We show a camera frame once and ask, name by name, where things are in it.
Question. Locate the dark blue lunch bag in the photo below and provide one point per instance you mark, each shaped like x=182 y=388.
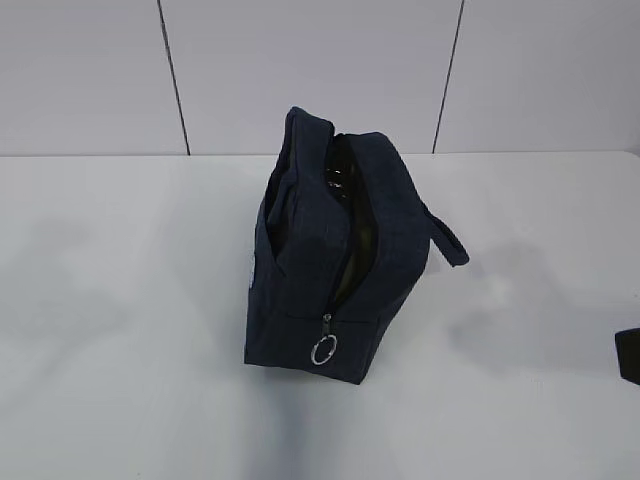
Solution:
x=341 y=238

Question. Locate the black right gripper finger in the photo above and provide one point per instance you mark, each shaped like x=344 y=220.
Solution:
x=627 y=343

